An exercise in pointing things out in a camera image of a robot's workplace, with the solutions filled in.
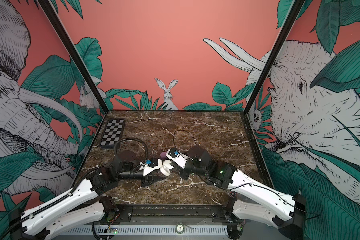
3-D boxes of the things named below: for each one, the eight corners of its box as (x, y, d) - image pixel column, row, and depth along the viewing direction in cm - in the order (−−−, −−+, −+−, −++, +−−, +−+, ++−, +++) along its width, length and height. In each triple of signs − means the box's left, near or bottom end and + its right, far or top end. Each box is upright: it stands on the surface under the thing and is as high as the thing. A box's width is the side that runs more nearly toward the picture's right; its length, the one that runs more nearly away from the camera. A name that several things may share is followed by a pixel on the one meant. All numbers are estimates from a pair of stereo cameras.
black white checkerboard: (102, 149, 100) (99, 146, 97) (110, 122, 115) (108, 119, 112) (119, 148, 101) (116, 145, 97) (125, 122, 116) (123, 118, 113)
